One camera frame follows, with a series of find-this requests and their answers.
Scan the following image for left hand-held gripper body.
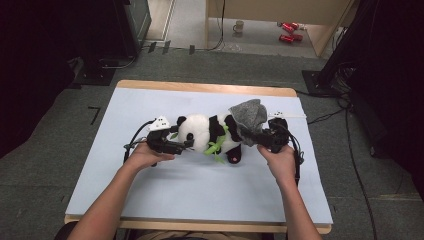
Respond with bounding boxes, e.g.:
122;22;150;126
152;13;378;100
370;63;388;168
147;115;174;155

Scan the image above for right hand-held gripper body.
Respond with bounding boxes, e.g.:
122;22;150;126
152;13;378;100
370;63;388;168
264;111;307;154

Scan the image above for panda plush toy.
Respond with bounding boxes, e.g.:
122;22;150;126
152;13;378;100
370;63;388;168
169;113;244;165

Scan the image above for grey fuzzy cloth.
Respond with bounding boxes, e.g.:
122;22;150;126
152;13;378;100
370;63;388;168
228;98;269;147

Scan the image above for person's left hand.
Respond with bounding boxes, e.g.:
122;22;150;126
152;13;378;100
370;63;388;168
124;142;176;172

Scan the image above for person's right hand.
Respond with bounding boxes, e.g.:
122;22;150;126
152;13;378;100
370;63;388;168
257;144;297;183

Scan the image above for wooden table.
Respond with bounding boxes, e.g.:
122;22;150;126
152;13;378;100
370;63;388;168
64;79;333;234

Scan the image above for black tape corner mark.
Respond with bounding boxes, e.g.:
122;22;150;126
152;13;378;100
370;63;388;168
87;106;102;126

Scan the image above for black stand with pole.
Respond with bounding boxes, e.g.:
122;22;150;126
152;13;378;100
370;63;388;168
301;0;379;98

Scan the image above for black stand base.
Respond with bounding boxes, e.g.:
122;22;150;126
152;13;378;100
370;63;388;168
73;58;117;87

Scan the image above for person's lap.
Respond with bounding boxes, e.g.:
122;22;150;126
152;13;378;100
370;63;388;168
133;230;268;240

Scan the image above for clear plastic bag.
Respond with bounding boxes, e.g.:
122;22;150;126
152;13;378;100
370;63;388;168
220;42;243;53

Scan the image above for dark equipment cabinet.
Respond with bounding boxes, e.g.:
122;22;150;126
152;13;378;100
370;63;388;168
113;0;153;60

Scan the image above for black curtain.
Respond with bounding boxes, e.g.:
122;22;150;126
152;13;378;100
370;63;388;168
0;0;116;159
348;0;424;201

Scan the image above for left hand-held gripper cable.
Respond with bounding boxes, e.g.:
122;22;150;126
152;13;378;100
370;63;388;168
123;119;158;164

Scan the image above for hand-held gripper cable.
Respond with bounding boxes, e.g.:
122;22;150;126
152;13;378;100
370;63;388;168
123;119;158;164
281;122;305;186

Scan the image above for right hand-held gripper cable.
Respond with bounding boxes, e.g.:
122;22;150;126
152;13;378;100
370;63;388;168
281;122;305;186

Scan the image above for long black floor cable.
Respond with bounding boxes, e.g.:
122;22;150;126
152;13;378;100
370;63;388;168
306;108;378;240

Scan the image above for beige wooden cabinet frame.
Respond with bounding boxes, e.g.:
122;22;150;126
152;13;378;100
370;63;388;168
204;0;354;58

